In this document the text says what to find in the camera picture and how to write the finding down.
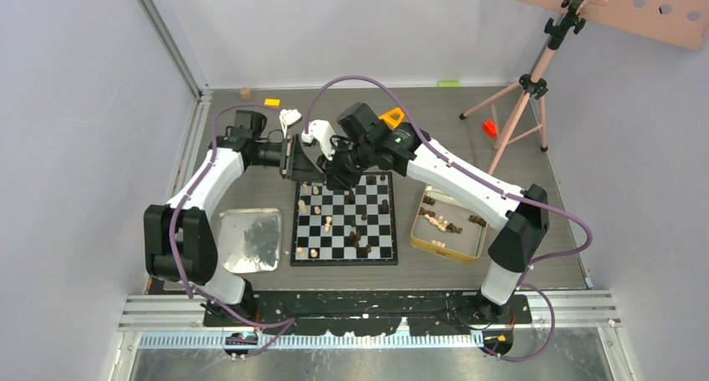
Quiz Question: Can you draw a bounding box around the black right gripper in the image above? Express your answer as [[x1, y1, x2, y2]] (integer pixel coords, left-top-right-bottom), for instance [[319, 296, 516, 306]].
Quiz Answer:
[[316, 138, 375, 193]]

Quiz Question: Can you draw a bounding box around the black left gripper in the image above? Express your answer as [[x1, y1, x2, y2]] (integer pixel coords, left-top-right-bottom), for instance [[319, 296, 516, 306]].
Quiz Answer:
[[251, 135, 325, 184]]

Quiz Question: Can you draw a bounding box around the dark chess piece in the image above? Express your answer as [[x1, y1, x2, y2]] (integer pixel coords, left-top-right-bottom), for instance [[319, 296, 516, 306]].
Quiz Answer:
[[379, 199, 390, 214]]

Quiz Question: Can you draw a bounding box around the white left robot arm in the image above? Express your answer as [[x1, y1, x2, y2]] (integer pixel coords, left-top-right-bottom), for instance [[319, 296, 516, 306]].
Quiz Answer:
[[143, 103, 334, 326]]

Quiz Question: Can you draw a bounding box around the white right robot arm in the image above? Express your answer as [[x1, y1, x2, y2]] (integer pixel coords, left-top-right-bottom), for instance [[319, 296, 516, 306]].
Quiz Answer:
[[302, 103, 549, 323]]

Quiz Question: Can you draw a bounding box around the light chess pieces cluster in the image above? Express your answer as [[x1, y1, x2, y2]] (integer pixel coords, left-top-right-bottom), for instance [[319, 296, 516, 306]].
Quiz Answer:
[[430, 216, 449, 232]]

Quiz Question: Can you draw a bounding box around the pink perforated board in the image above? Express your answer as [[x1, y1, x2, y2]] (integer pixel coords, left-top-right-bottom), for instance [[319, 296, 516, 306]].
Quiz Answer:
[[518, 0, 708, 50]]

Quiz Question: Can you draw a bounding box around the yellow triangle toy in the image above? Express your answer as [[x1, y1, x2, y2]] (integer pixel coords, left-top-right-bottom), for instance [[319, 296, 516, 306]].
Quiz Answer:
[[378, 107, 406, 130]]

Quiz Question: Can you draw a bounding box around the black and white chessboard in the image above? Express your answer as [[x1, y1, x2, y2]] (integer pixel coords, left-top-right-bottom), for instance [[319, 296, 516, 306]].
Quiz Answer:
[[290, 171, 399, 267]]

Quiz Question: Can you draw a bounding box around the small yellow block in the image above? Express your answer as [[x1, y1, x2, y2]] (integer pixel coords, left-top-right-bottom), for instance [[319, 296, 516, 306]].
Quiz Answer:
[[263, 99, 281, 108]]

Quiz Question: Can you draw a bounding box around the silver tin lid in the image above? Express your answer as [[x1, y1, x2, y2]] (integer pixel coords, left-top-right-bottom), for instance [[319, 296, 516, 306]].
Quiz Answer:
[[217, 208, 283, 274]]

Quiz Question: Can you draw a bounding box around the gold square metal tin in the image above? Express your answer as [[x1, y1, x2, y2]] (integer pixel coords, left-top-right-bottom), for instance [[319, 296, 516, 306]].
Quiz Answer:
[[410, 185, 487, 265]]

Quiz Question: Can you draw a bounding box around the red block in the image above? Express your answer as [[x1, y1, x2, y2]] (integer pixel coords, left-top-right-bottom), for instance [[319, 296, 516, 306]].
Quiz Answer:
[[482, 120, 498, 139]]

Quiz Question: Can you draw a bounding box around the dark pawn in tin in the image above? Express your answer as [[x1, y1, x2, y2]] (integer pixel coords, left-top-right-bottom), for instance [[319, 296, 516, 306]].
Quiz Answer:
[[468, 215, 487, 227]]

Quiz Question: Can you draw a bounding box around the pink tripod stand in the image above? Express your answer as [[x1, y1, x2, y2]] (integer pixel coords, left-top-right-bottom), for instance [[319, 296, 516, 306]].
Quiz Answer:
[[459, 18, 559, 175]]

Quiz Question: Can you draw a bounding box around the green block at wall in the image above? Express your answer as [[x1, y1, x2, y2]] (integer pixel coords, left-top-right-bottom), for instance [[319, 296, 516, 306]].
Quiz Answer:
[[436, 80, 461, 88]]

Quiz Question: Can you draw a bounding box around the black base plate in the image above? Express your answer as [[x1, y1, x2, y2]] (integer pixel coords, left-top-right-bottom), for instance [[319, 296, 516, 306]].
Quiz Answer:
[[203, 290, 532, 337]]

